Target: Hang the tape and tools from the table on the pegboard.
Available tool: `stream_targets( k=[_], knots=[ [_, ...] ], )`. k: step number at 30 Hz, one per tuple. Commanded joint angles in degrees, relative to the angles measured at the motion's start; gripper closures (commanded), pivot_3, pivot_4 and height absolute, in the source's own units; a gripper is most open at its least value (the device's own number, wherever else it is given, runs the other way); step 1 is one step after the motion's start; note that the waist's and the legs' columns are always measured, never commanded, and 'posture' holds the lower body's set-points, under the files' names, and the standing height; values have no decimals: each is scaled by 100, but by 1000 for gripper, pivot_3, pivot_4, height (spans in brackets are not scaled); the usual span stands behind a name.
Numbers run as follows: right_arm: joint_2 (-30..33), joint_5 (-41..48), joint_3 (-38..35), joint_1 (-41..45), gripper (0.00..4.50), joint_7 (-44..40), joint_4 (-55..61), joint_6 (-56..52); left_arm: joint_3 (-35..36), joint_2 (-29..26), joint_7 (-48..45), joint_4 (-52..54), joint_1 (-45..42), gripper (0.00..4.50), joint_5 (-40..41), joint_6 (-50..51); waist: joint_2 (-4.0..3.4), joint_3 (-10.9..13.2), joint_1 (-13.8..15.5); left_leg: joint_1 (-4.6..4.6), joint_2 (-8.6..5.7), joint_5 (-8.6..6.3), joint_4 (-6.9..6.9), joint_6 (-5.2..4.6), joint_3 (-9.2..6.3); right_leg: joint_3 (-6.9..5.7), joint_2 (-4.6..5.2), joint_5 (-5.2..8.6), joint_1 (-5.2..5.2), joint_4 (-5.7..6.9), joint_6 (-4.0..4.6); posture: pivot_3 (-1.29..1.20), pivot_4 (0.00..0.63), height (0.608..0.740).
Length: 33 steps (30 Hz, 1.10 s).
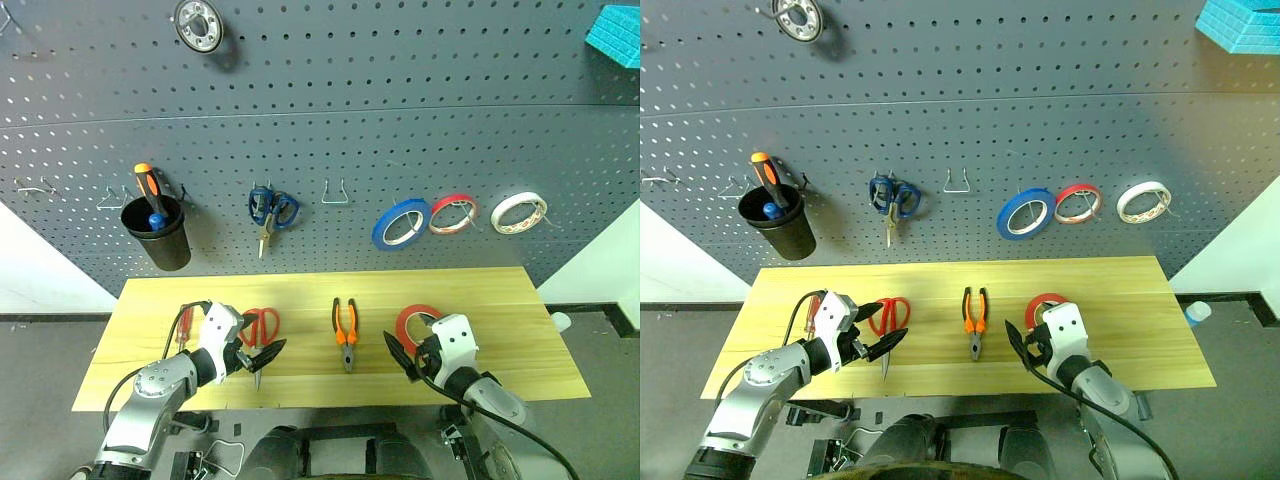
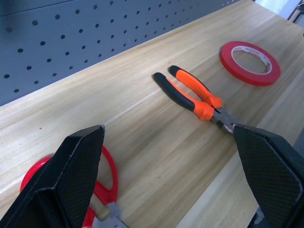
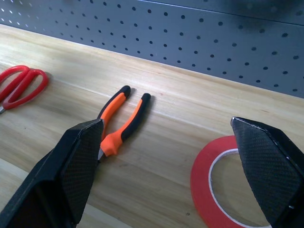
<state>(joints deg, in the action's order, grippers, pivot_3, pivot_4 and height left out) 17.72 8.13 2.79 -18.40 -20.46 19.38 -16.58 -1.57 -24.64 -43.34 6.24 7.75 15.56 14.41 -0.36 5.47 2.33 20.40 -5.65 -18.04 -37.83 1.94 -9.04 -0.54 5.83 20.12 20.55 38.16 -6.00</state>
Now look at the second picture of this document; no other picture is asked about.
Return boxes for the grey metal pegboard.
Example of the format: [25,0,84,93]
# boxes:
[0,0,257,107]

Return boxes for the red tape roll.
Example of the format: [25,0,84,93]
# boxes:
[218,40,282,87]

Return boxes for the orange and black pliers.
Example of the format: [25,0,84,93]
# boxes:
[153,65,236,136]

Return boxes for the red handled scissors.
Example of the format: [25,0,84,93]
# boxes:
[20,145,126,228]

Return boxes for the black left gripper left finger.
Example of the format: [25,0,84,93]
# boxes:
[0,124,106,228]

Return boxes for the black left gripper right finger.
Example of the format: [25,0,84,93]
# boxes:
[232,123,304,228]

